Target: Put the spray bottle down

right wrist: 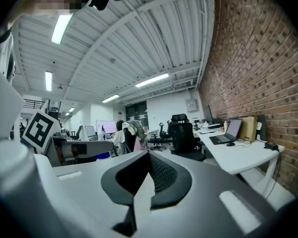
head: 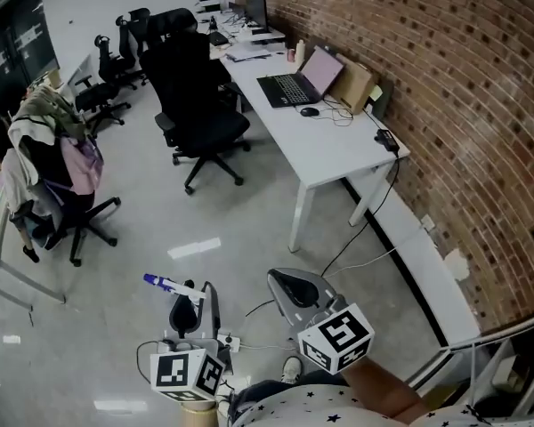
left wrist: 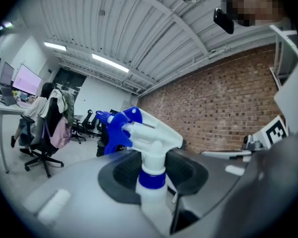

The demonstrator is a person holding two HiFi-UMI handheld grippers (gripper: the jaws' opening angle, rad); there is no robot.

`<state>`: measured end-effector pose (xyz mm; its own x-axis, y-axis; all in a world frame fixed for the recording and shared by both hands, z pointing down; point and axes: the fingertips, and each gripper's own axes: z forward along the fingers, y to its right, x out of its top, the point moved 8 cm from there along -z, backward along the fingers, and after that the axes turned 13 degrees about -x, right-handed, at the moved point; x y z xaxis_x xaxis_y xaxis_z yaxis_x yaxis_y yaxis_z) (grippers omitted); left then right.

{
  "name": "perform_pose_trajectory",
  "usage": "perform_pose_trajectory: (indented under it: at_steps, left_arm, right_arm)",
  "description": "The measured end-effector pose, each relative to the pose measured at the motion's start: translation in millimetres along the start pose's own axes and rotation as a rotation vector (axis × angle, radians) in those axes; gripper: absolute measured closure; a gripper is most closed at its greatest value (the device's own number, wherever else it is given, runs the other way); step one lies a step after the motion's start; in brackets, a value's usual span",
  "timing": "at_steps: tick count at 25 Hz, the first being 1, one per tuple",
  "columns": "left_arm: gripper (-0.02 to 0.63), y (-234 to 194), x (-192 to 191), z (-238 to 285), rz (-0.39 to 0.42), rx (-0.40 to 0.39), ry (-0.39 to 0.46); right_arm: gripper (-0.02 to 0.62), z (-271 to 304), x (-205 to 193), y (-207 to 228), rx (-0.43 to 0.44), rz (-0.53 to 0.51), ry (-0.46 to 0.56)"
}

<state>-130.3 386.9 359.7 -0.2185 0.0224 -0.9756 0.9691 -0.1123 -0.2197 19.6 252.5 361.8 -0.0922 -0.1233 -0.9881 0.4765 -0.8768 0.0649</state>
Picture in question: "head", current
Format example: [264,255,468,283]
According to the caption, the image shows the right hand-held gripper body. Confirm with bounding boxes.
[287,294,376,376]

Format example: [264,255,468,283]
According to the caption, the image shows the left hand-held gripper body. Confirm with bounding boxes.
[150,335,234,403]

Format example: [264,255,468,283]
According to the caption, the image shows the person's left forearm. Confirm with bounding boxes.
[180,400,220,427]

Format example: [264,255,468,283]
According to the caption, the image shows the person's right forearm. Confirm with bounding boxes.
[340,356,429,424]

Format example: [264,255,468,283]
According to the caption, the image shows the white power strip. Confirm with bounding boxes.
[216,333,243,354]

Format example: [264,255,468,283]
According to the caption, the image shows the person's white sneaker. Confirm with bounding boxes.
[280,356,304,386]

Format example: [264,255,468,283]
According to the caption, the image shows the person's star-print shirt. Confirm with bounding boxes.
[231,383,493,427]

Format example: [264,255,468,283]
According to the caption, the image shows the person's blue jeans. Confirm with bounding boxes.
[225,369,349,420]

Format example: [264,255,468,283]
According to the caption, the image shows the black clothes-draped office chair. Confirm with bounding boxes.
[8,135,122,269]

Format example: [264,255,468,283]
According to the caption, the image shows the long white table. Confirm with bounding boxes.
[195,9,411,254]

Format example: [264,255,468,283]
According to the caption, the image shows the black power adapter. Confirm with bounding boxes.
[374,128,401,153]

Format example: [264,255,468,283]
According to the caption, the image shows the pink backpack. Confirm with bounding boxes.
[60,134,105,196]

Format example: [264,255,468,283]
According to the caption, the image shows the dark grey board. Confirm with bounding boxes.
[368,79,395,120]

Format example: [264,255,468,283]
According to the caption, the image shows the black open laptop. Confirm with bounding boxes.
[256,45,346,109]

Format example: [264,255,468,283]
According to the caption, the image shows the brown cardboard box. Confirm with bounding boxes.
[328,53,376,115]

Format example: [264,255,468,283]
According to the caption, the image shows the cream garment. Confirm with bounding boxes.
[1,116,58,222]

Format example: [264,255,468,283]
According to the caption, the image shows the large black office chair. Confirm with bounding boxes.
[138,8,253,196]

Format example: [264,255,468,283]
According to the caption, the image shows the olive jacket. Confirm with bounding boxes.
[10,85,89,142]

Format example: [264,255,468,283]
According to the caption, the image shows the stack of papers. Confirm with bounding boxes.
[225,44,273,64]

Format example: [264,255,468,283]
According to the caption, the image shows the black computer monitor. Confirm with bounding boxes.
[243,0,271,34]

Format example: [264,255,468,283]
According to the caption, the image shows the dark glass door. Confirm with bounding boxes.
[0,0,61,119]

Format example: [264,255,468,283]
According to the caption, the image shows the black floor cable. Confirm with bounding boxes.
[244,299,278,320]

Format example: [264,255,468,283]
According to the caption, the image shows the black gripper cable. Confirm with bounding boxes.
[135,339,162,384]

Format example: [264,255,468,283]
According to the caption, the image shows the white power strip cable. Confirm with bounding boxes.
[239,342,300,352]

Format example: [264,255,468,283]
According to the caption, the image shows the white wall ledge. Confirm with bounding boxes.
[341,166,482,351]

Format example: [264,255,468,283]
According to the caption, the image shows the black power cable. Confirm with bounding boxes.
[320,149,402,279]

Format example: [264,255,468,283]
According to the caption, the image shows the metal frame rack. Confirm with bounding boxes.
[404,308,534,420]

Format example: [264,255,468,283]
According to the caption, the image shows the black mouse cable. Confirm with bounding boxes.
[314,95,355,128]

